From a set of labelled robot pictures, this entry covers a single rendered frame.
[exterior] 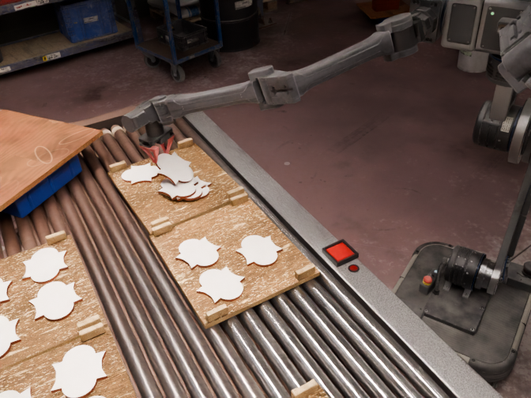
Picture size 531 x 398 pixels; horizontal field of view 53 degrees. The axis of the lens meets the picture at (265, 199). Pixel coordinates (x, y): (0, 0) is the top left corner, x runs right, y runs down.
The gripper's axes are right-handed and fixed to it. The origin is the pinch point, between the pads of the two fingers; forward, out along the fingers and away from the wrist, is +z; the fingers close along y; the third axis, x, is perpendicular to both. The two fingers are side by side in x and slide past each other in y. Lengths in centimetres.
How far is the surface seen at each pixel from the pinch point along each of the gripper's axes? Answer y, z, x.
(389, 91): 282, 106, 14
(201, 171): 10.7, 10.8, -7.2
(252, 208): 0.7, 11.1, -34.8
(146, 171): 0.9, 9.5, 9.5
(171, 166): -0.1, 2.7, -4.0
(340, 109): 237, 106, 38
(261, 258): -19, 10, -50
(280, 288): -25, 11, -59
